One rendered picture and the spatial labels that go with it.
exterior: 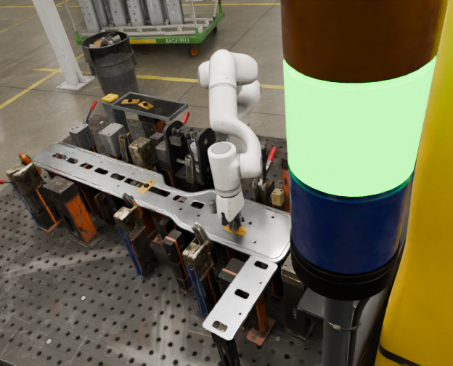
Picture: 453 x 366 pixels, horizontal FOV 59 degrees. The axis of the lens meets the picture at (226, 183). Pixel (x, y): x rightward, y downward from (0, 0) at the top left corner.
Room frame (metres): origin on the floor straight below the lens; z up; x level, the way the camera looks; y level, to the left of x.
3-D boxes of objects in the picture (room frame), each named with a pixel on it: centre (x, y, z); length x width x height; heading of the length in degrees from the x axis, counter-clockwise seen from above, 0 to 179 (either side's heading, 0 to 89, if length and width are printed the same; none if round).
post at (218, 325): (0.63, 0.08, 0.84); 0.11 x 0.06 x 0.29; 141
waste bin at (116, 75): (4.25, 0.98, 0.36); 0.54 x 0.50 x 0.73; 149
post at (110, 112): (1.88, 0.50, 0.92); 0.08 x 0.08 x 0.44; 51
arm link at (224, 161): (0.98, -0.01, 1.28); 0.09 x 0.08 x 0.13; 80
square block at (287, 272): (0.75, -0.17, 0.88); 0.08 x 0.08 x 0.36; 51
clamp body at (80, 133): (1.82, 0.68, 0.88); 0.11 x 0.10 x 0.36; 141
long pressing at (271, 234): (1.32, 0.35, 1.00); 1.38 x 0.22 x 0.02; 51
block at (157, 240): (1.33, 0.32, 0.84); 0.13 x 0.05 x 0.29; 141
